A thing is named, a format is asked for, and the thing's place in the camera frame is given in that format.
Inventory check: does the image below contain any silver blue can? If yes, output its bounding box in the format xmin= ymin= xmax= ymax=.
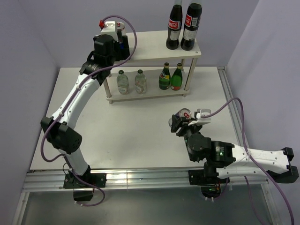
xmin=116 ymin=22 xmax=126 ymax=49
xmin=168 ymin=108 xmax=192 ymax=127

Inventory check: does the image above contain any clear bottle green cap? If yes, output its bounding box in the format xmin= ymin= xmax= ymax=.
xmin=135 ymin=69 xmax=147 ymax=94
xmin=117 ymin=70 xmax=129 ymax=95

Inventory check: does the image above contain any green glass bottle red label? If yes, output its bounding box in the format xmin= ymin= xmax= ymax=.
xmin=170 ymin=63 xmax=183 ymax=90

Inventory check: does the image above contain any green glass bottle yellow label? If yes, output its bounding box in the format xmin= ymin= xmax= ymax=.
xmin=159 ymin=62 xmax=171 ymax=90

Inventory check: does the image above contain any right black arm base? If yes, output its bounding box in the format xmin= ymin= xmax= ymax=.
xmin=188 ymin=169 xmax=230 ymax=202

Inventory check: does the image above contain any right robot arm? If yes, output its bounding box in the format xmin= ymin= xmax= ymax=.
xmin=169 ymin=115 xmax=299 ymax=185

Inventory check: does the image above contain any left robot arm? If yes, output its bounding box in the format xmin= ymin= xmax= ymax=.
xmin=40 ymin=34 xmax=132 ymax=187

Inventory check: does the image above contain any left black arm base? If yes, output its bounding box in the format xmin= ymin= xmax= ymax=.
xmin=63 ymin=172 xmax=106 ymax=203

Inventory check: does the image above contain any white two-tier shelf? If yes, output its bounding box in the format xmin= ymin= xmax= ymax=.
xmin=105 ymin=30 xmax=201 ymax=104

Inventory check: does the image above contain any left cola bottle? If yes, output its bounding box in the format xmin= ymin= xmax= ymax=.
xmin=166 ymin=0 xmax=183 ymax=50

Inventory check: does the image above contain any cola bottle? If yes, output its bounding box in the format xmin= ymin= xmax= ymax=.
xmin=180 ymin=0 xmax=203 ymax=51
xmin=166 ymin=0 xmax=183 ymax=50

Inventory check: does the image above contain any right cola bottle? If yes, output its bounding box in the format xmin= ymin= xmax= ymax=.
xmin=180 ymin=0 xmax=203 ymax=51

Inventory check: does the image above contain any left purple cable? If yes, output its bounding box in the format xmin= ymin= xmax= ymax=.
xmin=40 ymin=15 xmax=138 ymax=207

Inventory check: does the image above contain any purple cable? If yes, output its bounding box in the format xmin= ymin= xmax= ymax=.
xmin=40 ymin=15 xmax=138 ymax=207
xmin=200 ymin=97 xmax=295 ymax=225

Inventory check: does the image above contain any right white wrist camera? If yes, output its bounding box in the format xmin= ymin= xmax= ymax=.
xmin=188 ymin=109 xmax=211 ymax=126

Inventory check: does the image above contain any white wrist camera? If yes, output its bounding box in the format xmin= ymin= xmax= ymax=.
xmin=188 ymin=109 xmax=211 ymax=126
xmin=99 ymin=20 xmax=119 ymax=42

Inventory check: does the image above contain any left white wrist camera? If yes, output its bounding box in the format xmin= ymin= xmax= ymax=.
xmin=99 ymin=20 xmax=119 ymax=42

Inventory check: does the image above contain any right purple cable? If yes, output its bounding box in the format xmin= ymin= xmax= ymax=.
xmin=200 ymin=97 xmax=295 ymax=225

